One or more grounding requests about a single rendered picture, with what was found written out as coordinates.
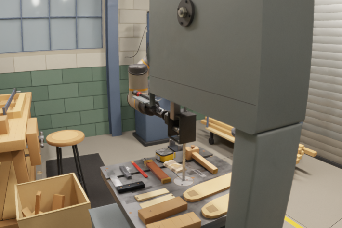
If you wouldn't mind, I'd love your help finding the brown wooden bar tool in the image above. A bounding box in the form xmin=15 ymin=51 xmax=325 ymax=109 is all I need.
xmin=142 ymin=158 xmax=172 ymax=185

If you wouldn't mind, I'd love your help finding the black hanging cable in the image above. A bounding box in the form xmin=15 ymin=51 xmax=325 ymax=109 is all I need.
xmin=125 ymin=25 xmax=148 ymax=59

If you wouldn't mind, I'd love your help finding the small grey steel block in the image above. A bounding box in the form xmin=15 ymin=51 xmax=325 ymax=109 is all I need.
xmin=119 ymin=165 xmax=133 ymax=180

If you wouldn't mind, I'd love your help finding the red and black crank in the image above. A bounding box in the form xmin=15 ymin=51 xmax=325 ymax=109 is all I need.
xmin=132 ymin=90 xmax=156 ymax=109

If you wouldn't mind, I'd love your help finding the pale wooden strip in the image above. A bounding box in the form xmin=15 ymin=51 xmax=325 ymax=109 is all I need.
xmin=134 ymin=188 xmax=171 ymax=203
xmin=139 ymin=193 xmax=176 ymax=209

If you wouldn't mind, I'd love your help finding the pile of wood offcuts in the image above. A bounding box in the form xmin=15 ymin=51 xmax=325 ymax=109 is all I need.
xmin=295 ymin=143 xmax=318 ymax=165

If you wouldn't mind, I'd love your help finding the cream wooden workpiece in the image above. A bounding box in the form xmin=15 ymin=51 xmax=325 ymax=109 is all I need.
xmin=163 ymin=159 xmax=185 ymax=174

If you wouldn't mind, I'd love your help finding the beige guide post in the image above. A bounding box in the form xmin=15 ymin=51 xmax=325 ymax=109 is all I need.
xmin=170 ymin=101 xmax=183 ymax=121

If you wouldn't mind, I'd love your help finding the wooden scrap box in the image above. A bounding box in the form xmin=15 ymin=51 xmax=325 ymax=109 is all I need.
xmin=14 ymin=172 xmax=92 ymax=228

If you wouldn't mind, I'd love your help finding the yellow tape measure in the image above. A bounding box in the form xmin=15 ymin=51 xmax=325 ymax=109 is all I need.
xmin=155 ymin=148 xmax=177 ymax=163

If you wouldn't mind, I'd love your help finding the large gridded window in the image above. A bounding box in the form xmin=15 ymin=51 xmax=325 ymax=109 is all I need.
xmin=0 ymin=0 xmax=104 ymax=54

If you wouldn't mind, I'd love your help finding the black round hub flange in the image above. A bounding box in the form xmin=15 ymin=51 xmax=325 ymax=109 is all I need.
xmin=176 ymin=0 xmax=196 ymax=27

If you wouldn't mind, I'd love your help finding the grey round throat plate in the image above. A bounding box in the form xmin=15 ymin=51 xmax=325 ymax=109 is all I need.
xmin=173 ymin=175 xmax=194 ymax=187

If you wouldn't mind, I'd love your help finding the black-handled try square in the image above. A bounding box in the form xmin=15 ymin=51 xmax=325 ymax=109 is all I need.
xmin=108 ymin=174 xmax=145 ymax=194

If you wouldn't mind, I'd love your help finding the black floor mat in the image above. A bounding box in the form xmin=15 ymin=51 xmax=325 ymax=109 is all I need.
xmin=46 ymin=153 xmax=116 ymax=209

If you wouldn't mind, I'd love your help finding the wooden workbench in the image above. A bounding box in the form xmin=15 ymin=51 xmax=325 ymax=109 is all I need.
xmin=0 ymin=91 xmax=43 ymax=228

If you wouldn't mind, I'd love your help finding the lumber cart with boards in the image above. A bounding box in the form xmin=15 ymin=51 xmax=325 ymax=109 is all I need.
xmin=200 ymin=116 xmax=236 ymax=145

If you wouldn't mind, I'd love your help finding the grey roller shutter door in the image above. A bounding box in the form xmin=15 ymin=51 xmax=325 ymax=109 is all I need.
xmin=300 ymin=0 xmax=342 ymax=165

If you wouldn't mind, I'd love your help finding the black guide block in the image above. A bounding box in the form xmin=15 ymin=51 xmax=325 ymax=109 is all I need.
xmin=167 ymin=112 xmax=197 ymax=145

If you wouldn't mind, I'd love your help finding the red pencil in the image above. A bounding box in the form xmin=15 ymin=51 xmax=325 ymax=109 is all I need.
xmin=131 ymin=160 xmax=149 ymax=178

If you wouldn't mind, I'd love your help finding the grey bandsaw body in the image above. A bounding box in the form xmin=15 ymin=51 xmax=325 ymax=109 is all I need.
xmin=89 ymin=0 xmax=316 ymax=228

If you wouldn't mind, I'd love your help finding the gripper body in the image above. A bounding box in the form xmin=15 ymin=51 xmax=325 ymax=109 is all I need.
xmin=138 ymin=102 xmax=160 ymax=117

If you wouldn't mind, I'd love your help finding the paddle-shaped wooden board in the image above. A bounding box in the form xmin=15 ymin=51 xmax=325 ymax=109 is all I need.
xmin=183 ymin=172 xmax=233 ymax=203
xmin=200 ymin=193 xmax=231 ymax=220

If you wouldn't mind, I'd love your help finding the brown lined wooden block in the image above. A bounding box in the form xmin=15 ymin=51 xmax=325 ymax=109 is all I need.
xmin=145 ymin=211 xmax=202 ymax=228

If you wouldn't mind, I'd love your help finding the wooden mallet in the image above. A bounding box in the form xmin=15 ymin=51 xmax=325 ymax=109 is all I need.
xmin=185 ymin=145 xmax=219 ymax=175

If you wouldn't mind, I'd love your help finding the blue steel column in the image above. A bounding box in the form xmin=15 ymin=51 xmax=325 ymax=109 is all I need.
xmin=105 ymin=0 xmax=123 ymax=137

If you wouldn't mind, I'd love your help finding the grey metal bracket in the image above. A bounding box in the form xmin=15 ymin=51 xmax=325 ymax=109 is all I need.
xmin=168 ymin=139 xmax=184 ymax=152

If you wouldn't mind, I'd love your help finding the wooden stool with black legs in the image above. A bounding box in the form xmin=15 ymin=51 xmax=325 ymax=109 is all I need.
xmin=46 ymin=129 xmax=88 ymax=195

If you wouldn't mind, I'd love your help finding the grey metal bar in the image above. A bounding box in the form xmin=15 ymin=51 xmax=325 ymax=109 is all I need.
xmin=2 ymin=88 xmax=21 ymax=114

